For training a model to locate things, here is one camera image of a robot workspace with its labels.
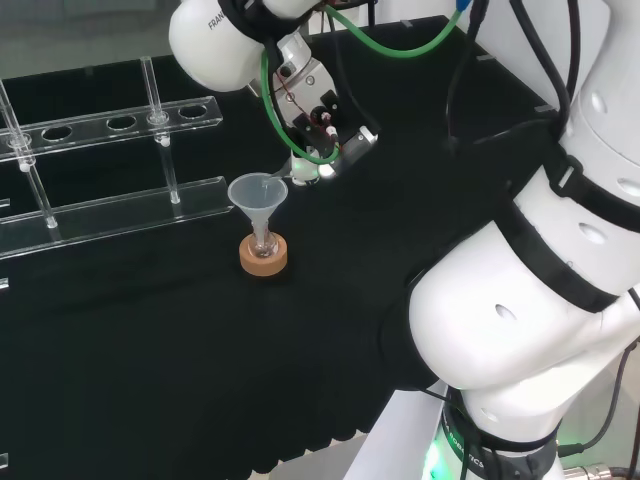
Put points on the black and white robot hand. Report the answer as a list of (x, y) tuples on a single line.
[(305, 80)]

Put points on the clear weighing funnel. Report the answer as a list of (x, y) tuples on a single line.
[(280, 173)]

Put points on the clear plastic funnel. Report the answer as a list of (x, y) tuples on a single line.
[(258, 192)]

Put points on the glass round-bottom flask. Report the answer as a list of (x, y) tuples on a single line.
[(263, 246)]

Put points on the clear funnel stand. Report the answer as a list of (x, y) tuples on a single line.
[(120, 212)]

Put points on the black bench cloth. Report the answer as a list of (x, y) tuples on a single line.
[(150, 350)]

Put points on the pale board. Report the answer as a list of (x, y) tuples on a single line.
[(395, 435)]

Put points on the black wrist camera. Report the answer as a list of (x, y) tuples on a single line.
[(360, 142)]

